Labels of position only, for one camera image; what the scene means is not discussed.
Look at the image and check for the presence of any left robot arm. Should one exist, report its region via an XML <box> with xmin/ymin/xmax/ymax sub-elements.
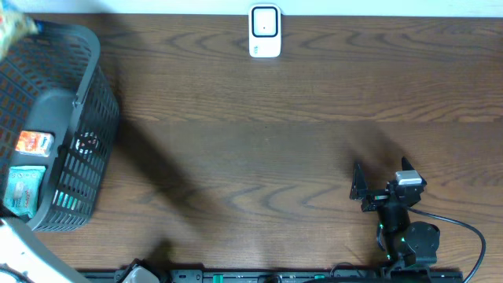
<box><xmin>1</xmin><ymin>218</ymin><xmax>90</xmax><ymax>283</ymax></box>

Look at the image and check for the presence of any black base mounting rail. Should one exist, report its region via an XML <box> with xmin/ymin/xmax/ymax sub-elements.
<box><xmin>78</xmin><ymin>268</ymin><xmax>464</xmax><ymax>283</ymax></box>

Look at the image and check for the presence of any green wet wipes pack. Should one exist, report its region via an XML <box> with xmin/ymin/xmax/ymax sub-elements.
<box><xmin>3</xmin><ymin>166</ymin><xmax>46</xmax><ymax>219</ymax></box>

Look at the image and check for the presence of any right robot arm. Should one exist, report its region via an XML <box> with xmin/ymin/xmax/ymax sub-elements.
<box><xmin>350</xmin><ymin>157</ymin><xmax>440</xmax><ymax>282</ymax></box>

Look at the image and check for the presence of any grey plastic shopping basket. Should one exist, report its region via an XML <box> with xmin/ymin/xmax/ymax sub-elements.
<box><xmin>1</xmin><ymin>21</ymin><xmax>119</xmax><ymax>232</ymax></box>

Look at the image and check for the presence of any white barcode scanner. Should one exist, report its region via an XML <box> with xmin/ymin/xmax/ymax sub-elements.
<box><xmin>248</xmin><ymin>3</ymin><xmax>282</xmax><ymax>58</ymax></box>

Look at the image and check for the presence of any yellow snack bag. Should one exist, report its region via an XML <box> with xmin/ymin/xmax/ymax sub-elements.
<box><xmin>1</xmin><ymin>0</ymin><xmax>39</xmax><ymax>60</ymax></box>

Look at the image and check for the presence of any orange tissue pack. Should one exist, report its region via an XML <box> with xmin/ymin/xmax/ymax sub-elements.
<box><xmin>15</xmin><ymin>130</ymin><xmax>54</xmax><ymax>157</ymax></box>

